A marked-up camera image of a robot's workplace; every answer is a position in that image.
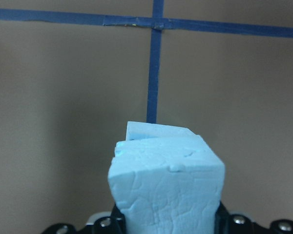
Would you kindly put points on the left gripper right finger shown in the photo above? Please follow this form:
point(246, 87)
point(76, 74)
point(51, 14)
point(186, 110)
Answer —
point(227, 223)

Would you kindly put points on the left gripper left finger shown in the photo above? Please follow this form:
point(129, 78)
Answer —
point(113, 222)

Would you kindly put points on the light blue block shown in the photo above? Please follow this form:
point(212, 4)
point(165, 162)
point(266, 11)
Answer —
point(169, 185)
point(141, 130)

